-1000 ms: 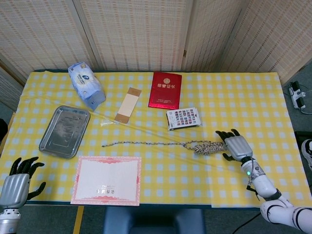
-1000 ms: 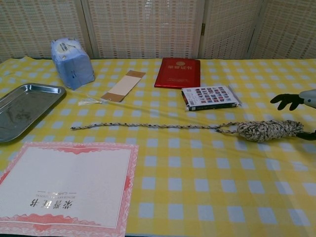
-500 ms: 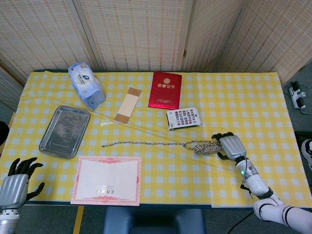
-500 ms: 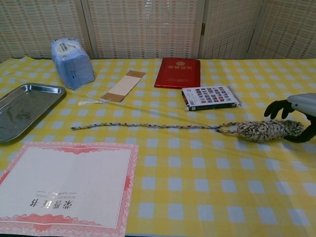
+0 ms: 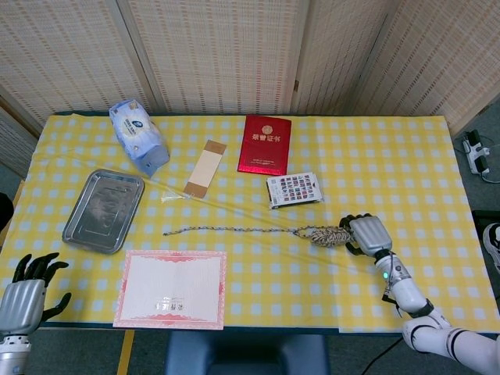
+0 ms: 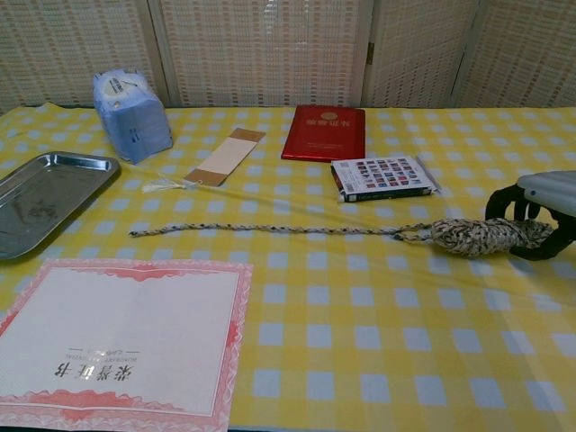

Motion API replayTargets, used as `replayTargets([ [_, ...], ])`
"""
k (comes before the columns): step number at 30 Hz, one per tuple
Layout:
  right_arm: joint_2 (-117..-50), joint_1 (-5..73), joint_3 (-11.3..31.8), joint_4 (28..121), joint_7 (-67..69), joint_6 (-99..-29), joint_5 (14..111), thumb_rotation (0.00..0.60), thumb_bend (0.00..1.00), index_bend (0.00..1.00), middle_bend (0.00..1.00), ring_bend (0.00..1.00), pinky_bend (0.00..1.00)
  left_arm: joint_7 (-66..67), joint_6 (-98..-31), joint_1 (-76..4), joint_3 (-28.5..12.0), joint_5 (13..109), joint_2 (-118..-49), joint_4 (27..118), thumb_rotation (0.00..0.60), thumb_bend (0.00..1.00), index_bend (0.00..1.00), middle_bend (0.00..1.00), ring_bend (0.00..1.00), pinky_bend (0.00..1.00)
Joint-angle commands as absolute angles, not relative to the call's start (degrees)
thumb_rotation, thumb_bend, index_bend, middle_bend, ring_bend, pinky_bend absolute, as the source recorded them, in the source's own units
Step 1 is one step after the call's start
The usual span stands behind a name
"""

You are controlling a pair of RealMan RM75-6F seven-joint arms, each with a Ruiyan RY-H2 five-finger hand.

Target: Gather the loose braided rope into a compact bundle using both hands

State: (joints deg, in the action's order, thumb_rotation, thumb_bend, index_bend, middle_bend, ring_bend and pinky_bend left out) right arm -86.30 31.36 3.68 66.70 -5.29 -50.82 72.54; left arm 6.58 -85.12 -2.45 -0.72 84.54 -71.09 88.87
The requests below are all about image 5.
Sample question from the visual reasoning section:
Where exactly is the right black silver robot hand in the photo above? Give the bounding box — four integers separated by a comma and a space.
338, 212, 393, 259

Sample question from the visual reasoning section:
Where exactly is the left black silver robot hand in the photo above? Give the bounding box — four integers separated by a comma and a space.
0, 252, 73, 336

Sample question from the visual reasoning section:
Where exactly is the braided beige black rope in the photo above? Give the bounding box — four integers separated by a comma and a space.
162, 225, 355, 249

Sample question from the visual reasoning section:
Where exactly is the yellow white checked tablecloth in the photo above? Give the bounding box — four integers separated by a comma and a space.
0, 112, 500, 334

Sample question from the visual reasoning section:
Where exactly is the white box with colourful squares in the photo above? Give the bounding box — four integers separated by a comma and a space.
266, 171, 325, 210

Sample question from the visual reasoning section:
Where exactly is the black bulky object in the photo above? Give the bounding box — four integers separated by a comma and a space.
0, 192, 15, 232

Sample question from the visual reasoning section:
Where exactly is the white black sneaker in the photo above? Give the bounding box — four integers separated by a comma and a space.
482, 222, 500, 274

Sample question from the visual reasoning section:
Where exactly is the silver metal tray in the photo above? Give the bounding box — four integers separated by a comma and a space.
61, 168, 146, 255

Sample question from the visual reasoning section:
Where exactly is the white power strip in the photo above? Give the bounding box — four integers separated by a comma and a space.
462, 130, 494, 176

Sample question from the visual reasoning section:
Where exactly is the red certificate folder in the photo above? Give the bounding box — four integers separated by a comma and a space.
237, 114, 293, 177

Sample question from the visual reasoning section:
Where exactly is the certificate paper with pink border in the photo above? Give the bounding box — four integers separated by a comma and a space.
112, 249, 228, 331

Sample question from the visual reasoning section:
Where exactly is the dark blue seat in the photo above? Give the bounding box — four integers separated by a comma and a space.
163, 331, 331, 375

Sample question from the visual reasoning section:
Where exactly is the beige bookmark with tassel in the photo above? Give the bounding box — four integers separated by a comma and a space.
160, 139, 228, 203

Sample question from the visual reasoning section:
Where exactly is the woven beige screen panel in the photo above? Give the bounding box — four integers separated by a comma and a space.
0, 0, 159, 132
351, 0, 500, 136
292, 0, 394, 116
116, 0, 312, 116

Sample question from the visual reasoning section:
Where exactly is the blue tissue pack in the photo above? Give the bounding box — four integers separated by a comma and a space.
108, 99, 171, 179

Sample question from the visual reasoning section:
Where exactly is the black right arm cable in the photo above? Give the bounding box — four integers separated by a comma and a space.
362, 335, 405, 375

